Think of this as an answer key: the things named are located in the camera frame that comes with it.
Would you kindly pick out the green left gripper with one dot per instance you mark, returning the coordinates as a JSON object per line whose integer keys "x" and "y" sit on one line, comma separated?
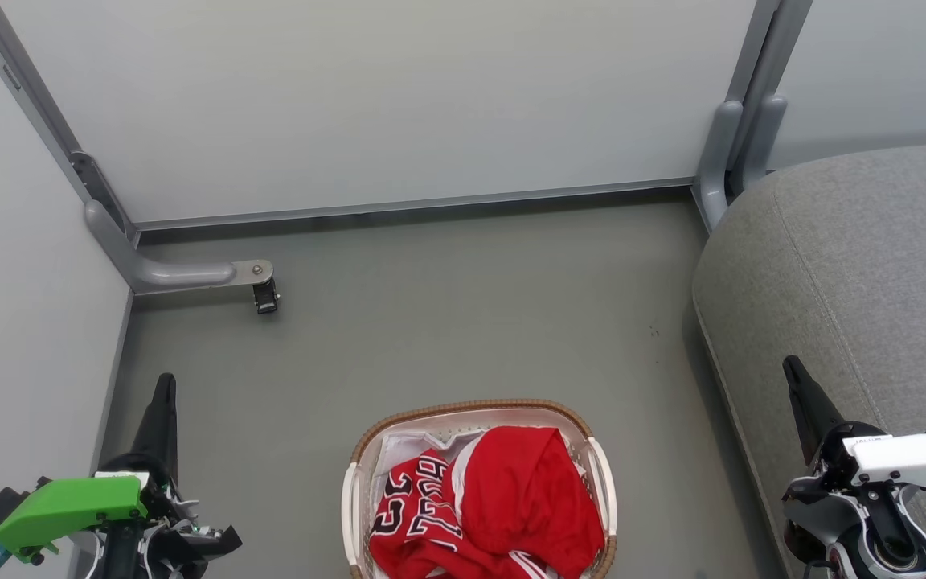
{"x": 69, "y": 503}

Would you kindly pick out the long grey partition foot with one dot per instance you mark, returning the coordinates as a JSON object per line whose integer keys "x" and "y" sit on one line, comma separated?
{"x": 174, "y": 275}

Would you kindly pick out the red lettered basketball jersey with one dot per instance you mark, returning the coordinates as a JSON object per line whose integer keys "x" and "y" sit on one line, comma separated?
{"x": 415, "y": 523}

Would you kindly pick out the black caster wheel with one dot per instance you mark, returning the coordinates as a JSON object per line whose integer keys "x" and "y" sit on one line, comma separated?
{"x": 266, "y": 297}

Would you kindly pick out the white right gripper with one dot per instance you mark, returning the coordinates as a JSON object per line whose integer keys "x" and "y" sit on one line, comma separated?
{"x": 905, "y": 460}

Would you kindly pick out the wicker-rimmed white laundry basket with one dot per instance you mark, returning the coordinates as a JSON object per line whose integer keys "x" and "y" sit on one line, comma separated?
{"x": 479, "y": 410}

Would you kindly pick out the grey fabric sofa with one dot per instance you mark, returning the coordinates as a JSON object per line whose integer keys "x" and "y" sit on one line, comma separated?
{"x": 857, "y": 273}

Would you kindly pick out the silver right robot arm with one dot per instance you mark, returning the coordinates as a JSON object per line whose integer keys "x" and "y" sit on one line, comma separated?
{"x": 873, "y": 539}

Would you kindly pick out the red shorts white trim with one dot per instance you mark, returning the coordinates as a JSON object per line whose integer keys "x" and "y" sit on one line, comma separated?
{"x": 527, "y": 490}

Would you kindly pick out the grey partition post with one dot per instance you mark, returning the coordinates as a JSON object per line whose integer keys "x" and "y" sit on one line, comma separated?
{"x": 37, "y": 104}
{"x": 776, "y": 48}

